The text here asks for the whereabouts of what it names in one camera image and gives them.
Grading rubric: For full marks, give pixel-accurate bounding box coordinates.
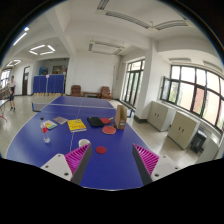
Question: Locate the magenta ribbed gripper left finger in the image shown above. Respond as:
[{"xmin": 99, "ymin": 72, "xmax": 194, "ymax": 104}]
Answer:
[{"xmin": 65, "ymin": 144, "xmax": 92, "ymax": 185}]

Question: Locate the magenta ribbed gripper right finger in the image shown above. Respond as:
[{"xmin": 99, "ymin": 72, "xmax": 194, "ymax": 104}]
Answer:
[{"xmin": 132, "ymin": 144, "xmax": 159, "ymax": 185}]

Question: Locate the white paper cup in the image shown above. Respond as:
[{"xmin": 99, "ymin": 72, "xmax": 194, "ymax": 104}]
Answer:
[{"xmin": 78, "ymin": 139, "xmax": 90, "ymax": 147}]

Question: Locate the small red round lid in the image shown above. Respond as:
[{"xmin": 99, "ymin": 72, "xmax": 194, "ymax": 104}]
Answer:
[{"xmin": 96, "ymin": 146, "xmax": 107, "ymax": 154}]

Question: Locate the yellow book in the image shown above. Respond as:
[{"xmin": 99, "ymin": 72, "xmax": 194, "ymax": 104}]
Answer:
[{"xmin": 68, "ymin": 119, "xmax": 86, "ymax": 132}]

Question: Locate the small clear glass cup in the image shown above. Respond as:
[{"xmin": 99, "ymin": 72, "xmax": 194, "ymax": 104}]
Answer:
[{"xmin": 44, "ymin": 136, "xmax": 50, "ymax": 144}]

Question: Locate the blue ping pong table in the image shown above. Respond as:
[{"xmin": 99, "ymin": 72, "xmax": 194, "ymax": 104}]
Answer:
[{"xmin": 6, "ymin": 96, "xmax": 152, "ymax": 190}]

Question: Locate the black paddle case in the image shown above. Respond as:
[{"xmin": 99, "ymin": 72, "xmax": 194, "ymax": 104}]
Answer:
[{"xmin": 87, "ymin": 117, "xmax": 104, "ymax": 127}]

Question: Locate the grey notebook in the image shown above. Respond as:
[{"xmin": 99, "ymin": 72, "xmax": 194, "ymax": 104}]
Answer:
[{"xmin": 53, "ymin": 116, "xmax": 68, "ymax": 125}]

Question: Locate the red ping pong paddle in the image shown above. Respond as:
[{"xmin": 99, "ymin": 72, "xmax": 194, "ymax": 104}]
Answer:
[{"xmin": 102, "ymin": 126, "xmax": 116, "ymax": 134}]

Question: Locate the far white cabinet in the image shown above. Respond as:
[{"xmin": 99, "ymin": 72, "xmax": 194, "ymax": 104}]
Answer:
[{"xmin": 148, "ymin": 101, "xmax": 175, "ymax": 132}]

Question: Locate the white cabinet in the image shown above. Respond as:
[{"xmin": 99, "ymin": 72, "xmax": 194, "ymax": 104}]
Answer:
[
  {"xmin": 168, "ymin": 112, "xmax": 199, "ymax": 149},
  {"xmin": 148, "ymin": 101, "xmax": 175, "ymax": 132}
]

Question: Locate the plastic bottle with red drink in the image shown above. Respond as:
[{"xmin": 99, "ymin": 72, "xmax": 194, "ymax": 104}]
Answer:
[{"xmin": 40, "ymin": 117, "xmax": 48, "ymax": 133}]

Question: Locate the near white cabinet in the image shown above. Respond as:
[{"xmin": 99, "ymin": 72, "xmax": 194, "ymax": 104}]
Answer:
[{"xmin": 168, "ymin": 112, "xmax": 199, "ymax": 149}]

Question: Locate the black bin by window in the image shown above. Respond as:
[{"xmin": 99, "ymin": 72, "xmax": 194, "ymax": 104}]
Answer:
[{"xmin": 190, "ymin": 130, "xmax": 207, "ymax": 153}]

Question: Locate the brown cardboard box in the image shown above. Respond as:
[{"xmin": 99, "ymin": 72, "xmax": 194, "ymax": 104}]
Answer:
[{"xmin": 115, "ymin": 105, "xmax": 127, "ymax": 130}]

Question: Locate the small wooden side table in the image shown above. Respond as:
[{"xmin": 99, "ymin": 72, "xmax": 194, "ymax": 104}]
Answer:
[{"xmin": 83, "ymin": 92, "xmax": 100, "ymax": 98}]

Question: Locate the left brown armchair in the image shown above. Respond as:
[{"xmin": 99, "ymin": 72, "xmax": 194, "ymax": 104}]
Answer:
[{"xmin": 70, "ymin": 85, "xmax": 81, "ymax": 97}]

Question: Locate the brown armchair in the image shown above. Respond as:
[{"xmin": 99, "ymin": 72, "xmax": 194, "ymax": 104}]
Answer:
[
  {"xmin": 70, "ymin": 85, "xmax": 81, "ymax": 97},
  {"xmin": 101, "ymin": 86, "xmax": 112, "ymax": 100}
]

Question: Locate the right brown armchair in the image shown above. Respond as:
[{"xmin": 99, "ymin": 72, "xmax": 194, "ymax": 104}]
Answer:
[{"xmin": 101, "ymin": 86, "xmax": 112, "ymax": 100}]

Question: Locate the blue partition screen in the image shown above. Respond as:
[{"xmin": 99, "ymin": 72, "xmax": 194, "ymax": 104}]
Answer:
[{"xmin": 33, "ymin": 74, "xmax": 64, "ymax": 93}]

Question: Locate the person in white shirt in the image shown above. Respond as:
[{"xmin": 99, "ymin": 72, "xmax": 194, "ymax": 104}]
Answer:
[{"xmin": 9, "ymin": 76, "xmax": 16, "ymax": 111}]

